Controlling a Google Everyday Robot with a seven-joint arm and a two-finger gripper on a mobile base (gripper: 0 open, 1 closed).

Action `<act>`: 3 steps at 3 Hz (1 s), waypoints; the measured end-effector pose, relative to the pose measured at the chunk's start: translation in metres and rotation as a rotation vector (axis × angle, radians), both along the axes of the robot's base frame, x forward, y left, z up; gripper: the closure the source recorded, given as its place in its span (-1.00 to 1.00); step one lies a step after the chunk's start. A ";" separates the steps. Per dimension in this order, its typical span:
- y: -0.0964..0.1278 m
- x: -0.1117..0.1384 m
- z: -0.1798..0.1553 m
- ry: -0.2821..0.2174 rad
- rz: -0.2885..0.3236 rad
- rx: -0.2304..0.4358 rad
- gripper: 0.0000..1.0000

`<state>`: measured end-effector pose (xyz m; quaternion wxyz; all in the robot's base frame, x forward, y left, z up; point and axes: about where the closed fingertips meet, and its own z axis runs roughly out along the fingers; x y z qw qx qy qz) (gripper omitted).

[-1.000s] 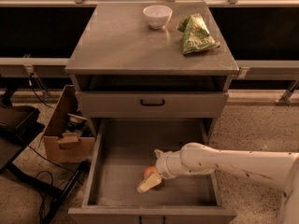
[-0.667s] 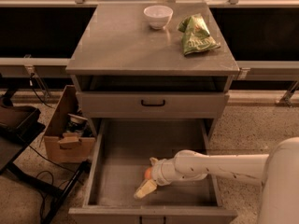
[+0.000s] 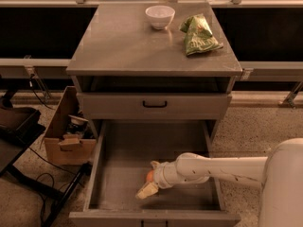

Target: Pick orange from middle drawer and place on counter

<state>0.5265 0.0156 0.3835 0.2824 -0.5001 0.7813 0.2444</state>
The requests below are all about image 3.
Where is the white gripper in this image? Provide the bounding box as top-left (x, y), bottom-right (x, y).
top-left (135, 161), bottom-right (178, 200)

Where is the orange fruit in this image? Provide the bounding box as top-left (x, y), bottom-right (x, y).
top-left (146, 170), bottom-right (154, 183)

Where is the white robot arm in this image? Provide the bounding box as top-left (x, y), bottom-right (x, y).
top-left (136, 138), bottom-right (303, 227)

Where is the open grey middle drawer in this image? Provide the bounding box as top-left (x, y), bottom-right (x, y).
top-left (70, 120), bottom-right (241, 227)

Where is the closed grey upper drawer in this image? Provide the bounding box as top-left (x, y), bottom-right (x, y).
top-left (77, 93), bottom-right (231, 120)

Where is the grey metal drawer cabinet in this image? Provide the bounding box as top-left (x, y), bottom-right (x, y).
top-left (66, 1), bottom-right (242, 136)

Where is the white cup in box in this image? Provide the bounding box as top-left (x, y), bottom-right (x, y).
top-left (69, 115), bottom-right (88, 126)

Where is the brown cardboard box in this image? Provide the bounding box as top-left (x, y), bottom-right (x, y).
top-left (44, 86), bottom-right (97, 166)

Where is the black metal stand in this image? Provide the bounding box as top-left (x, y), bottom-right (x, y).
top-left (0, 93), bottom-right (88, 227)

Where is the green chip bag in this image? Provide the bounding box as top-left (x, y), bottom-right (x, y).
top-left (179, 14), bottom-right (223, 56)

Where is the white ceramic bowl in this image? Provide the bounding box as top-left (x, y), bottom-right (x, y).
top-left (145, 5), bottom-right (175, 29)

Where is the grey metal railing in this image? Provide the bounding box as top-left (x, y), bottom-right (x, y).
top-left (0, 59), bottom-right (70, 79)

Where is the black upper drawer handle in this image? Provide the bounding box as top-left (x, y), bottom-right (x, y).
top-left (142, 100), bottom-right (168, 109)

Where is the black floor cable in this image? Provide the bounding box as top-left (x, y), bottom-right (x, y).
top-left (28, 147), bottom-right (86, 224)

